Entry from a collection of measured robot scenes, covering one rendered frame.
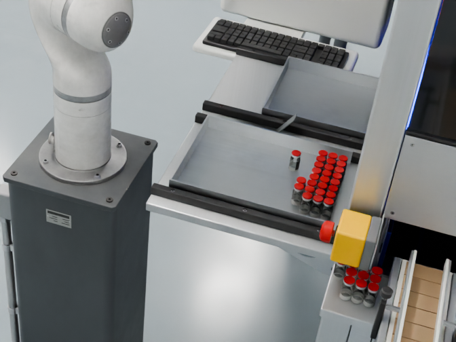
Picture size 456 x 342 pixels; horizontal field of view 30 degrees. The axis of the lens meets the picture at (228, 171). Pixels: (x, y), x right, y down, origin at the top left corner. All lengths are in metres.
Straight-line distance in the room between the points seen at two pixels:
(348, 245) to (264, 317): 1.25
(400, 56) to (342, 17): 1.13
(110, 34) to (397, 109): 0.54
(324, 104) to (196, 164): 0.42
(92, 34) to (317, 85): 0.76
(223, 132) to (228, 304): 0.93
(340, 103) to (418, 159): 0.65
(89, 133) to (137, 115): 1.77
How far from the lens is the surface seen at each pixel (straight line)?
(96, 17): 1.59
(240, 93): 2.11
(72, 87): 1.72
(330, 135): 1.97
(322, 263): 1.85
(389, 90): 1.44
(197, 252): 2.92
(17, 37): 4.07
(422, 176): 1.53
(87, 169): 1.84
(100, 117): 1.77
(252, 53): 2.25
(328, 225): 1.55
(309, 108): 2.09
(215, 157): 1.88
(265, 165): 1.88
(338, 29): 2.55
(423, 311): 1.56
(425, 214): 1.57
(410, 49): 1.40
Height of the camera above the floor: 2.02
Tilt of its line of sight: 38 degrees down
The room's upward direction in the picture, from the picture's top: 7 degrees clockwise
